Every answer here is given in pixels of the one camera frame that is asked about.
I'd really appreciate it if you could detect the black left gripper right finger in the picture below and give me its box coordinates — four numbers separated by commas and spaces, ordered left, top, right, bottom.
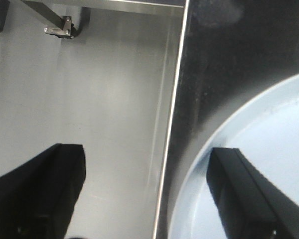
206, 147, 299, 239

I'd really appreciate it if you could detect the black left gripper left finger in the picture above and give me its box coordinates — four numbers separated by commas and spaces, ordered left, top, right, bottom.
0, 143, 86, 239

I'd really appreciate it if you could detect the light blue plate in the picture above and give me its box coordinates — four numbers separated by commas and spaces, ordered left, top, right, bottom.
167, 74, 299, 239

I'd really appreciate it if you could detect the metal table leg bracket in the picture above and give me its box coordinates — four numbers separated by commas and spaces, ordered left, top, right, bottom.
19, 0, 91, 39

